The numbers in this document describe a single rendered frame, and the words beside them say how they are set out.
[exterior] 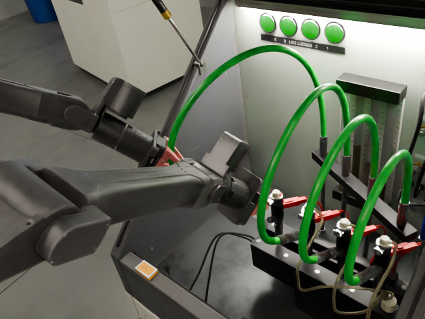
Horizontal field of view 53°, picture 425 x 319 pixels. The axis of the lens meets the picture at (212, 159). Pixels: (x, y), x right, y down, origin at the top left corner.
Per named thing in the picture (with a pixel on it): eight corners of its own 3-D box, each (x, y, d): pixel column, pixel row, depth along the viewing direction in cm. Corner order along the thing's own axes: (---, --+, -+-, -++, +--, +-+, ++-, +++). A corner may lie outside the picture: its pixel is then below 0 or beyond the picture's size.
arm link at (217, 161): (166, 176, 72) (207, 204, 70) (200, 118, 71) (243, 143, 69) (191, 178, 84) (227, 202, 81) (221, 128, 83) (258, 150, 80)
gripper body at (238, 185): (267, 182, 83) (243, 171, 78) (240, 226, 84) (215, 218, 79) (246, 168, 88) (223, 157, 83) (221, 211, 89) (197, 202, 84)
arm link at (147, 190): (-47, 206, 37) (37, 280, 34) (-23, 149, 36) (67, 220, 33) (172, 179, 77) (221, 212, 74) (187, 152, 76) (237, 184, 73)
